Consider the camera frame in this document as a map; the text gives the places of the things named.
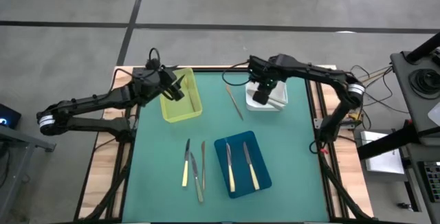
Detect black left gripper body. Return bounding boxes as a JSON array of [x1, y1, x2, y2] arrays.
[[132, 58, 178, 98]]

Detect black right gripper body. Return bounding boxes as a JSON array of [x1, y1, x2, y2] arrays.
[[247, 54, 288, 105]]

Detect cream-handled table knife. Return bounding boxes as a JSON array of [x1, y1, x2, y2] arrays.
[[243, 142, 261, 191], [181, 138, 191, 188], [225, 142, 237, 193]]

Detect yellow-green plastic bin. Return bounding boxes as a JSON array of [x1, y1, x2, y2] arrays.
[[159, 67, 204, 124]]

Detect white plastic bin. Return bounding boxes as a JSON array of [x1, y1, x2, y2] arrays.
[[245, 79, 289, 112]]

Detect green table mat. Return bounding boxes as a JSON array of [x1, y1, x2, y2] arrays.
[[122, 71, 331, 222]]

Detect blue plastic bin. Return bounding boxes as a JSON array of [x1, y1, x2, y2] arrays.
[[213, 130, 273, 199]]

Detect black diagonal support bar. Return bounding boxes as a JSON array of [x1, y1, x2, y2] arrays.
[[356, 122, 419, 161]]

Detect gray equipment cart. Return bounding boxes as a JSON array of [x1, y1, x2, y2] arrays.
[[390, 50, 440, 223]]

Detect gray metal desk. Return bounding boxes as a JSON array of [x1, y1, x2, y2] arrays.
[[0, 124, 57, 223]]

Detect dark screen blue light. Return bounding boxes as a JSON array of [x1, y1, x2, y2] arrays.
[[0, 102, 22, 129]]

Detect white flat box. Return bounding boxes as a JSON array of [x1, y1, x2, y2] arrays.
[[360, 130, 406, 175]]

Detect black cart pole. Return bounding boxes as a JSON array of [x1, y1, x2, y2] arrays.
[[404, 33, 440, 64]]

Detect white paper sheet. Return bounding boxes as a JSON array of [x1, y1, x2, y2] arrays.
[[428, 102, 440, 127]]

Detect dark keyboard blue keys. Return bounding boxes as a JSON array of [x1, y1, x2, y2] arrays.
[[417, 161, 440, 203]]

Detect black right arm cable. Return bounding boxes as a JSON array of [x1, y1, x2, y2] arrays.
[[221, 60, 254, 87]]

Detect yellow floor cable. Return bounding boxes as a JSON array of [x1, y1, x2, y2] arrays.
[[357, 66, 393, 94]]

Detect black cable sleeve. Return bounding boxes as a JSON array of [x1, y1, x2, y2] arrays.
[[82, 137, 137, 222], [318, 141, 374, 222]]

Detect black floor cable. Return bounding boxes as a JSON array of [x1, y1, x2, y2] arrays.
[[350, 65, 410, 115]]

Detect coiled black cable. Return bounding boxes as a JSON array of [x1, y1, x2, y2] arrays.
[[408, 68, 440, 100]]

